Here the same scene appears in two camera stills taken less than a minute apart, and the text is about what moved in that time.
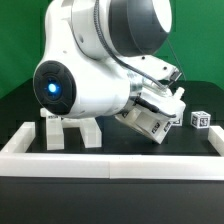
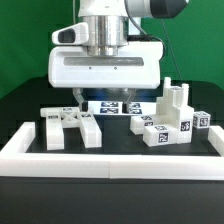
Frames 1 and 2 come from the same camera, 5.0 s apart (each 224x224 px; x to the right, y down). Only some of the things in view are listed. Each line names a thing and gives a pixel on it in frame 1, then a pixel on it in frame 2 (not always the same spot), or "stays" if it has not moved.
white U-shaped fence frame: (16, 162) stays
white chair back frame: (55, 125) stays
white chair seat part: (147, 122) to (173, 109)
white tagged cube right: (200, 119) stays
